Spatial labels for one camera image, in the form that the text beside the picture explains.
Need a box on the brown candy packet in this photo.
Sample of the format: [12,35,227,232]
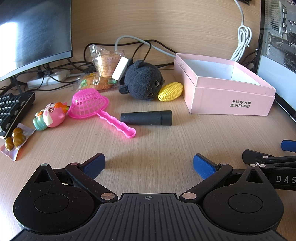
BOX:
[0,123,36,161]

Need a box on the black curved monitor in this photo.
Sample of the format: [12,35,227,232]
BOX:
[0,0,73,82]

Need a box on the pink pig toy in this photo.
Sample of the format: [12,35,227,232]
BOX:
[33,102,70,131]

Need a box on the computer case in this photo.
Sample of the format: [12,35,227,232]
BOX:
[255,0,296,102]

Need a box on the grey cable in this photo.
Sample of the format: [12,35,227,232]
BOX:
[115,35,176,58]

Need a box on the black keyboard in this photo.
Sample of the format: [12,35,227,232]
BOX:
[0,91,36,139]

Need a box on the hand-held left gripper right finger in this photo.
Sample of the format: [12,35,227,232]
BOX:
[181,153,270,202]

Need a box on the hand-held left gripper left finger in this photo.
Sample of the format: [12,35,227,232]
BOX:
[30,153,118,202]

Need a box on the black cylinder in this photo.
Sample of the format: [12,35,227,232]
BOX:
[120,110,173,126]

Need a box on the white power strip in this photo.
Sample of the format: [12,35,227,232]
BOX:
[27,71,71,88]

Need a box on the black plush toy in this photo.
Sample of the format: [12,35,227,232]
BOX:
[118,60,165,102]

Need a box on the black monitor stand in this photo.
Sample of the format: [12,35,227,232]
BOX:
[0,75,25,94]

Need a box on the clear bread packet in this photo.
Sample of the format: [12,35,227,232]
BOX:
[89,44,125,79]

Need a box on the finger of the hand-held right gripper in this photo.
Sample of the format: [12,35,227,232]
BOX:
[242,149,296,168]
[281,140,296,153]

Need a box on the white power adapter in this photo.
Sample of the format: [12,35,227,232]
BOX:
[112,57,129,81]

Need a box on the pink cardboard box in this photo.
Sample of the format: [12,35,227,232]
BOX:
[173,53,277,116]

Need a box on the black cable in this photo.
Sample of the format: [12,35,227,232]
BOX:
[0,58,78,93]
[84,39,176,70]

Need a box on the yellow corn toy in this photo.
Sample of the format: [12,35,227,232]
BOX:
[158,82,184,102]

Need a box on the white cable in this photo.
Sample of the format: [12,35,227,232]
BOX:
[230,0,252,62]

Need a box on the bread packet with green labels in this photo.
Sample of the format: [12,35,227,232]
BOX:
[74,73,117,91]

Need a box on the pink plastic strainer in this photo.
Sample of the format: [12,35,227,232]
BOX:
[68,89,136,139]

